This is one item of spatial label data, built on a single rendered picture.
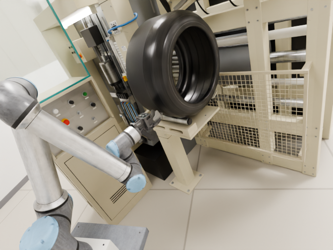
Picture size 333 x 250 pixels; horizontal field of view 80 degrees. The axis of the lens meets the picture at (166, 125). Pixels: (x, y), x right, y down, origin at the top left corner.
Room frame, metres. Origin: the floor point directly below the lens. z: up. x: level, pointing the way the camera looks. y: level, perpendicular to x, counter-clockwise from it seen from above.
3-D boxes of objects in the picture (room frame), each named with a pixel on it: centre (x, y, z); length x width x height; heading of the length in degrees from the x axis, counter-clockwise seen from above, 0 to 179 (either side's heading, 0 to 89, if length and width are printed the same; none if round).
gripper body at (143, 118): (0.95, 0.12, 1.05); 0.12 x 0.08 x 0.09; 127
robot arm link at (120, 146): (0.85, 0.25, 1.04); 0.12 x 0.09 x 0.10; 127
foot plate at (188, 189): (1.46, 0.02, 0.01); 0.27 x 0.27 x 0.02; 37
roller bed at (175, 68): (1.67, -0.32, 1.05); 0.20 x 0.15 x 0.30; 37
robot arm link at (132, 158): (0.83, 0.25, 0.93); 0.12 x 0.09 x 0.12; 11
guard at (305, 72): (1.27, -0.55, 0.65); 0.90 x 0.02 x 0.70; 37
